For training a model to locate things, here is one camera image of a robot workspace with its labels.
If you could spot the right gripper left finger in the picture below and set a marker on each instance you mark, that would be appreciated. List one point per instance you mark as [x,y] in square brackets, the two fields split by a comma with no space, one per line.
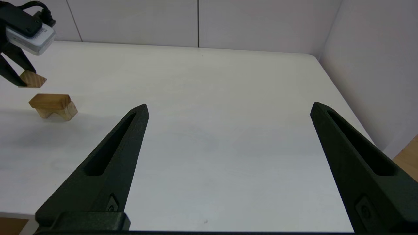
[81,197]

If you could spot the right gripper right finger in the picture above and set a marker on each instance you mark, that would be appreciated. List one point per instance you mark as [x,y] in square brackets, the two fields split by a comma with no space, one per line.
[375,202]

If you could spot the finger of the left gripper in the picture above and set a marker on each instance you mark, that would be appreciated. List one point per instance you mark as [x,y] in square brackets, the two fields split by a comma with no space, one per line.
[9,72]
[21,58]

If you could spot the triangular wooden building block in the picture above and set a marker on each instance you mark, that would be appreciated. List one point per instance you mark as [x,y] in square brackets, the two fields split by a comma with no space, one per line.
[32,80]

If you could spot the rectangular wooden building block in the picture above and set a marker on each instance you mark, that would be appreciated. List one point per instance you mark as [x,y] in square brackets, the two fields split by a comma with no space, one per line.
[49,100]

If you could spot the arched wooden building block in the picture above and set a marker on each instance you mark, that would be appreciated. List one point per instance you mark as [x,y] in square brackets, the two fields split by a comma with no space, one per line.
[67,112]

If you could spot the black left camera bracket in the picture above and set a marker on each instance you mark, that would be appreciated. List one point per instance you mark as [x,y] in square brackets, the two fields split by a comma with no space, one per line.
[16,18]

